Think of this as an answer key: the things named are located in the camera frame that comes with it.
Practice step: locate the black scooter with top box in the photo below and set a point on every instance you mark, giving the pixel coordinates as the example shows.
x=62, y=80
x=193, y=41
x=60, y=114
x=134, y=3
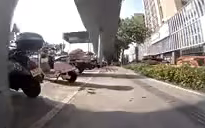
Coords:
x=23, y=76

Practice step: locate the dark paved parking strip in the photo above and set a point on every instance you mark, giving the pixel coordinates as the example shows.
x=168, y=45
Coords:
x=53, y=90

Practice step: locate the grey paved path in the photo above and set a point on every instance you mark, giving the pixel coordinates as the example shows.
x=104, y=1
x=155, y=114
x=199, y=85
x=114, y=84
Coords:
x=123, y=100

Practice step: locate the dark vehicle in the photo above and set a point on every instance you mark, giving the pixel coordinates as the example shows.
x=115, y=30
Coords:
x=151, y=60

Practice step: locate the flat shelter roof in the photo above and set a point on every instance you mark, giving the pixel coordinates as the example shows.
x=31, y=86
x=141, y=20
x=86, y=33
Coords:
x=76, y=36

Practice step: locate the parked motorcycle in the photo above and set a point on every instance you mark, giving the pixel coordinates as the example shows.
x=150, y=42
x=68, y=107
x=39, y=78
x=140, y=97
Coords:
x=61, y=70

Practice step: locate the grey concrete viaduct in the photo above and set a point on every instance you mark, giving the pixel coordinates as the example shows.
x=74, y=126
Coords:
x=100, y=20

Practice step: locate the green leafy tree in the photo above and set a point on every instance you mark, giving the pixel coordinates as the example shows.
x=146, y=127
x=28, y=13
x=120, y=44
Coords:
x=133, y=31

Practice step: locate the white building with grid windows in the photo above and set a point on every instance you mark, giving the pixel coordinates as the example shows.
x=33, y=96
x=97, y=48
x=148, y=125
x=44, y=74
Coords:
x=190, y=30

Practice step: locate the pale kerb beside hedge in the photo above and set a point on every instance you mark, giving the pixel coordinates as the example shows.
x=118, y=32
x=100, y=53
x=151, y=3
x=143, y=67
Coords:
x=176, y=86

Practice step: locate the red car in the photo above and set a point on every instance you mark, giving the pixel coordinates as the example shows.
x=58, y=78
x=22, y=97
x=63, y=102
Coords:
x=196, y=60

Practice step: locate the green hedge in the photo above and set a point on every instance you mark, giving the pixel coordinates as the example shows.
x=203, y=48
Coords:
x=176, y=75

